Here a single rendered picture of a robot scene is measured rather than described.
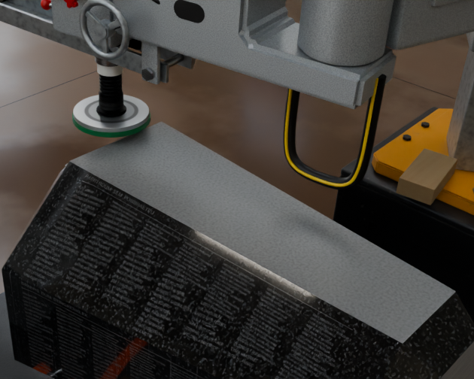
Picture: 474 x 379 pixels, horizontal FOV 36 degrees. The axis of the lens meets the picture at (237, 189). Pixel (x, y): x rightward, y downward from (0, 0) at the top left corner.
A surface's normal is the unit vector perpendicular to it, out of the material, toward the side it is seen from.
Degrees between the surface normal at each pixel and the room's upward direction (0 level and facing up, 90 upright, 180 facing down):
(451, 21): 90
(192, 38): 90
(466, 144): 90
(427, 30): 90
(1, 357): 0
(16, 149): 0
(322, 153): 0
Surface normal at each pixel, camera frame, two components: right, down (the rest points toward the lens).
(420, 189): -0.53, 0.44
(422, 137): 0.07, -0.84
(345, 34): -0.09, 0.54
